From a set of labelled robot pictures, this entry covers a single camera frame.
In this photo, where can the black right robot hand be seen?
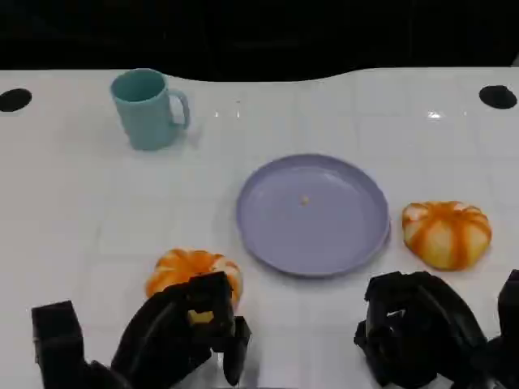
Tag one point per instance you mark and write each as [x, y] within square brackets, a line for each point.
[434, 324]

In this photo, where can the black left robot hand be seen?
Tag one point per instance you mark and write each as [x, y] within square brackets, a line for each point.
[158, 336]

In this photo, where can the orange white toy bread roll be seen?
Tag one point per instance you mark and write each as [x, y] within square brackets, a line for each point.
[182, 267]
[446, 235]

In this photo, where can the lilac plate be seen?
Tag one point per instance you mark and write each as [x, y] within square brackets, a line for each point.
[312, 227]

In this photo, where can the pale green mug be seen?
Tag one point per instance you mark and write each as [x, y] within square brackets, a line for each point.
[142, 117]

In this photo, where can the black table grommet hole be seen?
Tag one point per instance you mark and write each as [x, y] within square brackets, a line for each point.
[14, 99]
[498, 97]

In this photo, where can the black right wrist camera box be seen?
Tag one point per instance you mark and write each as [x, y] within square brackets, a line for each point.
[510, 308]

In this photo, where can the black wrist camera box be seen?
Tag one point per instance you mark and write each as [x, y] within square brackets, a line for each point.
[510, 308]
[57, 336]

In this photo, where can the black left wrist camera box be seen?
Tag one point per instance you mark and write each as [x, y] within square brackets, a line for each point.
[57, 336]

